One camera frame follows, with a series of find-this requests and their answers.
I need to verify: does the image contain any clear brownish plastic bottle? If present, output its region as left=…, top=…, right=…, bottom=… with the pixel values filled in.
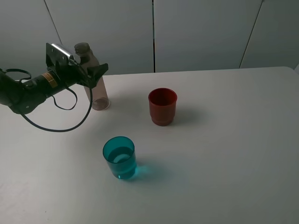
left=74, top=42, right=109, bottom=111

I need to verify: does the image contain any thick black camera cable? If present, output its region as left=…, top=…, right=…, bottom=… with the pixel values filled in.
left=20, top=59, right=93, bottom=133

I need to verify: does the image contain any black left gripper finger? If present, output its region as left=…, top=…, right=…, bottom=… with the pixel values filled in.
left=79, top=77, right=97, bottom=89
left=87, top=63, right=108, bottom=81

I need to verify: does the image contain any teal translucent plastic cup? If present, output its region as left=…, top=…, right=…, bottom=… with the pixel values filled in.
left=102, top=136, right=137, bottom=180

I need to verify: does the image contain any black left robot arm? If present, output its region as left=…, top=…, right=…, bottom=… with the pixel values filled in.
left=0, top=59, right=108, bottom=114

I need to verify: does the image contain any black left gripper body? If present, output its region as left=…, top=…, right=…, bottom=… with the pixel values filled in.
left=45, top=59, right=89, bottom=90

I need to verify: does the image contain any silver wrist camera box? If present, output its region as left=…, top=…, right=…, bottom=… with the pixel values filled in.
left=46, top=43, right=74, bottom=67

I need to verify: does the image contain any red plastic cup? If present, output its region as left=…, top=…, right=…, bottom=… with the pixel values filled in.
left=148, top=88, right=178, bottom=126

